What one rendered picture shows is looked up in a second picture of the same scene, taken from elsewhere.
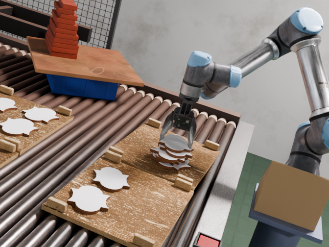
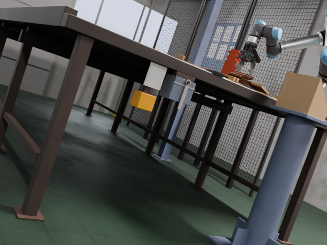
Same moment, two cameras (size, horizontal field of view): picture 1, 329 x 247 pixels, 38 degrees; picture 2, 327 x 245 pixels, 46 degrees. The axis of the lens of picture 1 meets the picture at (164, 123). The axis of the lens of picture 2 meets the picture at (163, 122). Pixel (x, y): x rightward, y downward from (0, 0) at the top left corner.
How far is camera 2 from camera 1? 1.96 m
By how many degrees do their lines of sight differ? 48
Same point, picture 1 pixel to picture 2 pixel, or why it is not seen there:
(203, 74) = (257, 29)
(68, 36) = (230, 64)
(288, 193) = (294, 91)
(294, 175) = (298, 78)
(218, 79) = (265, 31)
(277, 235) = (287, 123)
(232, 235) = not seen: outside the picture
